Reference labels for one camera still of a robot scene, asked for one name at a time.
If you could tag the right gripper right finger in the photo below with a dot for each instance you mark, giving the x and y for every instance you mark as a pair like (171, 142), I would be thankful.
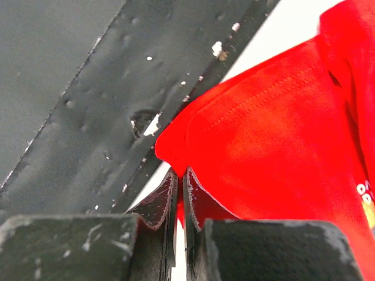
(221, 246)

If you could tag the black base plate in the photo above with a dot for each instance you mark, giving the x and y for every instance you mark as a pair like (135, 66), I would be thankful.
(94, 153)

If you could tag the bright red t-shirt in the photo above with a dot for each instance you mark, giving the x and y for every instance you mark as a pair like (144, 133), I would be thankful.
(293, 137)

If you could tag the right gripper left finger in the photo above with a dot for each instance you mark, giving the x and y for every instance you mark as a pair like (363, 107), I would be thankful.
(139, 244)

